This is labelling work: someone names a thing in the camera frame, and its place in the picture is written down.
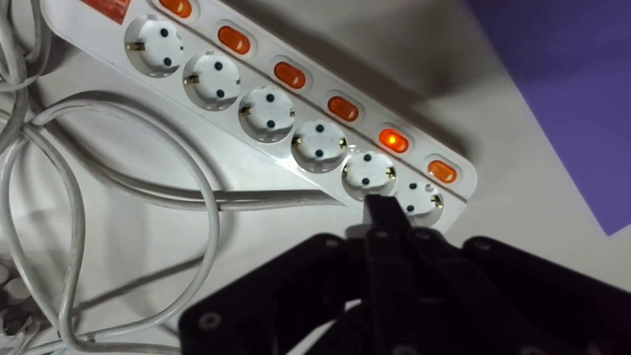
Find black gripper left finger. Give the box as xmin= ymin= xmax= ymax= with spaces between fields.
xmin=178 ymin=192 xmax=391 ymax=355

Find white power strip orange switches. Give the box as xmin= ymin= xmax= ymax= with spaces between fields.
xmin=38 ymin=0 xmax=480 ymax=232

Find thick white power cord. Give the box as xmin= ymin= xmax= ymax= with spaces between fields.
xmin=0 ymin=0 xmax=351 ymax=212

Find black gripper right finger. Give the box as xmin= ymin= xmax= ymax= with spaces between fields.
xmin=387 ymin=194 xmax=631 ymax=355

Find purple mat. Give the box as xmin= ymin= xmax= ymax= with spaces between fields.
xmin=464 ymin=0 xmax=631 ymax=238

